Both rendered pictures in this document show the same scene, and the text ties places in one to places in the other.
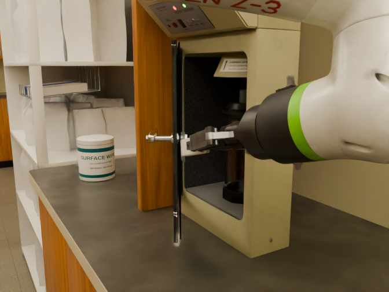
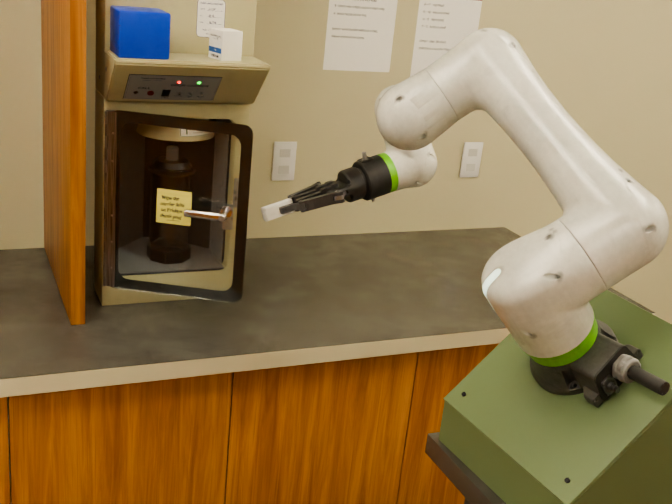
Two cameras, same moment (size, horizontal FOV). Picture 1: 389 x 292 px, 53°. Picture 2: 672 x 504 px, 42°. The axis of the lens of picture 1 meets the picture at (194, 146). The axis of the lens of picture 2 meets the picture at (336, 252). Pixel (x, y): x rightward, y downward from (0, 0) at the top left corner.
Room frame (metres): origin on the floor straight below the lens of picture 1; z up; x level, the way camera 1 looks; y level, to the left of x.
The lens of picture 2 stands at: (0.35, 1.80, 1.76)
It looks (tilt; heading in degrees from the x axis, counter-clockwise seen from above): 19 degrees down; 275
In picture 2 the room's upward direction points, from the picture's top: 6 degrees clockwise
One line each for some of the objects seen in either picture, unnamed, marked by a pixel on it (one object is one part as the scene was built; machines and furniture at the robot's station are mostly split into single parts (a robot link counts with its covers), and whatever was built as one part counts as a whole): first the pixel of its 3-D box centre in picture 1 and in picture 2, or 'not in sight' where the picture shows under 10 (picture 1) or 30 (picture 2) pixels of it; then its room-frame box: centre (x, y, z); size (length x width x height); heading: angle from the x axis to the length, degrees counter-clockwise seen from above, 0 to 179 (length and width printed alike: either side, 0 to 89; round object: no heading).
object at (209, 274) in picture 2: (175, 134); (177, 209); (0.86, 0.04, 1.19); 0.30 x 0.01 x 0.40; 2
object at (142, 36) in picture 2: not in sight; (139, 32); (0.95, 0.06, 1.55); 0.10 x 0.10 x 0.09; 31
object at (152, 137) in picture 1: (160, 135); (208, 213); (0.79, 0.07, 1.20); 0.10 x 0.05 x 0.03; 2
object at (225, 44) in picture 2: not in sight; (225, 44); (0.80, -0.03, 1.54); 0.05 x 0.05 x 0.06; 47
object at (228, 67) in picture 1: (251, 64); not in sight; (0.93, -0.13, 1.34); 0.18 x 0.18 x 0.05
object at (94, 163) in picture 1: (96, 157); not in sight; (1.37, 0.36, 1.01); 0.13 x 0.13 x 0.15
